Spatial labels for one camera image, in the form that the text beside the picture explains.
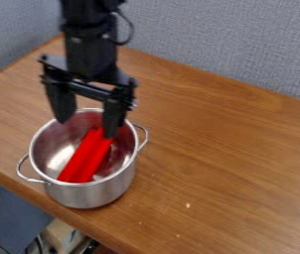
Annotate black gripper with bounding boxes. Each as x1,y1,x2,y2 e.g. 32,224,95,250
39,25,137,138

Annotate red rectangular block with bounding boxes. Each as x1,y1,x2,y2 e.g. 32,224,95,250
58,127,113,184

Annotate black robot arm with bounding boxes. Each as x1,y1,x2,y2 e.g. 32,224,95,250
39,0,138,138

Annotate stainless steel pot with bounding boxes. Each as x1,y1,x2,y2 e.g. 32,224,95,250
22,108,149,209

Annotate beige box under table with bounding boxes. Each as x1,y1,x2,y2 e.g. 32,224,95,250
42,219,87,254

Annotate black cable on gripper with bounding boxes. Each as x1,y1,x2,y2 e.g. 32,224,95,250
105,9,135,47

